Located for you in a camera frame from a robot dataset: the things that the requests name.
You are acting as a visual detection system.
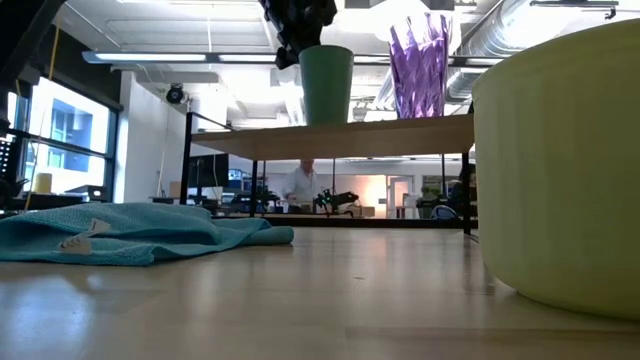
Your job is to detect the black computer monitor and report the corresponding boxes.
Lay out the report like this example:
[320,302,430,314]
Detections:
[186,153,231,190]

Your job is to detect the pale yellow cylinder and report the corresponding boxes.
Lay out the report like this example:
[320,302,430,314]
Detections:
[33,172,54,195]

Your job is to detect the large window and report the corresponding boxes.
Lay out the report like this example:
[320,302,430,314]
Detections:
[0,74,122,202]

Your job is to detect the purple translucent tumbler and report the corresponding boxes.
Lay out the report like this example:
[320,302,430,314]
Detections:
[388,12,454,120]

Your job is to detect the teal microfibre cloth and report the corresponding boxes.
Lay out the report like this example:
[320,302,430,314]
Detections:
[0,201,296,268]

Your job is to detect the black metal table frame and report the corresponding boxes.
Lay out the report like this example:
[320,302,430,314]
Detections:
[209,213,479,230]

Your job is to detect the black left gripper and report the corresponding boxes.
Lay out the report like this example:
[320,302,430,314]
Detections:
[259,0,339,71]

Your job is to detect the yellow-green mug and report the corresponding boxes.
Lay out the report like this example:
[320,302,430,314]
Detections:
[470,18,640,322]

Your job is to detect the person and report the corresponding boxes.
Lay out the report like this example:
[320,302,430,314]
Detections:
[280,159,322,215]
[446,163,478,220]

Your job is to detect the green plastic cup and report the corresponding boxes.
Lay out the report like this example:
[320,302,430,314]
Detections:
[298,44,355,127]

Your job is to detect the wooden shelf with black legs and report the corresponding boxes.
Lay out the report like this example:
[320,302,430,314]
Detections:
[178,111,476,237]

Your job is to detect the long ceiling light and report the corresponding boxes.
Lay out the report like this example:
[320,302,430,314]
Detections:
[81,49,279,66]

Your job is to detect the yellow power cable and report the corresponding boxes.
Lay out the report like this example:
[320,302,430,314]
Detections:
[22,22,62,211]

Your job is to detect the black security camera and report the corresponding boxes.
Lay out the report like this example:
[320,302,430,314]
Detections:
[165,83,187,106]

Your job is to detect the silver ventilation duct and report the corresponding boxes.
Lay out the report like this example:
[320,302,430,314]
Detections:
[443,0,561,104]

